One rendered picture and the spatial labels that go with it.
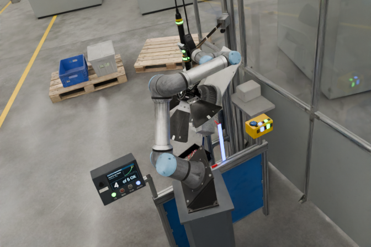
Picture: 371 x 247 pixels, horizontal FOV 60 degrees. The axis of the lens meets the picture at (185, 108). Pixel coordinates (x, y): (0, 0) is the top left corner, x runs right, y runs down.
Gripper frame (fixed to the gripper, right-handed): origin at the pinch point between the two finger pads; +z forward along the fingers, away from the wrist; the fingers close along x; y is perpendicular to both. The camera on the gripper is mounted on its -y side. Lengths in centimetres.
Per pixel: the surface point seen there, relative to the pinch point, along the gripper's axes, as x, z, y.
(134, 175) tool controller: -61, -45, 47
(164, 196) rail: -48, -40, 80
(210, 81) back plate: 24, 18, 50
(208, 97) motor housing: 12, -2, 49
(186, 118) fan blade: -8, -2, 59
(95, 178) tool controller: -81, -42, 38
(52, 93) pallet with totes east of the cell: -108, 297, 148
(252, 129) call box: 21, -42, 58
